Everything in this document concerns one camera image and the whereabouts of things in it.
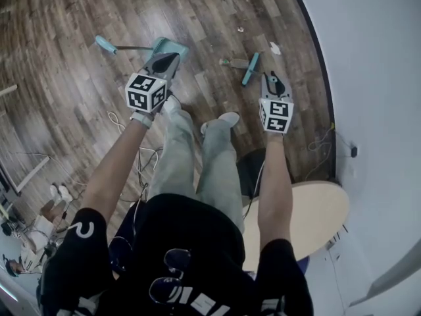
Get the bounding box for person's right forearm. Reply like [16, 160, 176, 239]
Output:
[257, 132, 294, 250]

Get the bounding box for eyeglasses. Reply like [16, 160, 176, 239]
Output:
[148, 248, 192, 305]

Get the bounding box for white table frame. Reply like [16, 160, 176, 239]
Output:
[0, 153, 51, 196]

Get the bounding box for black cable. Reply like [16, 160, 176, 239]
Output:
[136, 146, 164, 200]

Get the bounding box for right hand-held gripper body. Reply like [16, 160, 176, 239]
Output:
[259, 97, 295, 134]

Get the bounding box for teal dustpan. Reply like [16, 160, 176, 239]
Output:
[95, 35, 191, 65]

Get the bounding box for teal broom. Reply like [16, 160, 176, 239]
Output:
[241, 51, 280, 87]

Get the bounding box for person's left forearm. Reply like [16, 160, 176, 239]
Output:
[80, 120, 151, 225]

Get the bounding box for person's grey trousers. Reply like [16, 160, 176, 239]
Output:
[146, 109, 246, 233]

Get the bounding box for thin wall cable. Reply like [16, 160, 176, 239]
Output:
[304, 123, 336, 182]

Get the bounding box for grey wristband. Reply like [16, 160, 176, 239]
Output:
[130, 110, 155, 130]

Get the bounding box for white floor cable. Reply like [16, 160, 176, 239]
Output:
[107, 110, 126, 133]

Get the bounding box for person's black t-shirt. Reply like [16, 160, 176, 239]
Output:
[37, 192, 315, 316]

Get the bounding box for round wooden table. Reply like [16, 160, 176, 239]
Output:
[241, 181, 351, 272]

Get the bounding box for person's left shoe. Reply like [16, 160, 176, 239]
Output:
[162, 95, 182, 115]

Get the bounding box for person's right shoe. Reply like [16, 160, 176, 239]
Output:
[200, 111, 240, 134]

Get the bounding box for clear plastic bottle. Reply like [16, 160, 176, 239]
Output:
[219, 57, 251, 69]

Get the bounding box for black round table base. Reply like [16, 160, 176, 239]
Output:
[235, 147, 295, 198]

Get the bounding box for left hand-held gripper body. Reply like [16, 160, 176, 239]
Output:
[124, 72, 172, 115]

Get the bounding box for person's shoe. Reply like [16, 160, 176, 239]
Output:
[162, 95, 182, 115]
[200, 111, 240, 134]

